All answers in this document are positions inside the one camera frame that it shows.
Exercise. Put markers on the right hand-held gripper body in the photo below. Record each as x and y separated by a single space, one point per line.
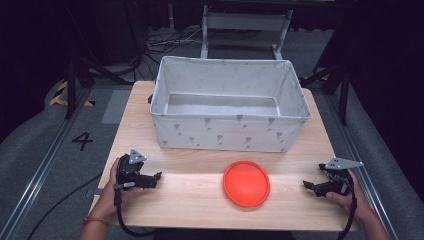
336 180

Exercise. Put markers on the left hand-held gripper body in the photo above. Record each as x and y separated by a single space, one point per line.
131 175

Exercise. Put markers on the person's left hand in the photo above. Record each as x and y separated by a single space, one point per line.
110 196

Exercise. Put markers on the person's right hand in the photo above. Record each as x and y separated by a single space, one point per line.
356 203

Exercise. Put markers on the red round plastic plate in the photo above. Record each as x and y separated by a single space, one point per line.
246 184

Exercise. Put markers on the grey printed fabric storage box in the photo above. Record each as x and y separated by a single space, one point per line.
230 131

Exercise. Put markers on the black tripod stand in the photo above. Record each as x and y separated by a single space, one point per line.
333 83
80 73

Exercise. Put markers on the metal floor rail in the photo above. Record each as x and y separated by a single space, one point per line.
40 166
358 146

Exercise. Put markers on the grey metal frame stand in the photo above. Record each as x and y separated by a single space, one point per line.
245 21

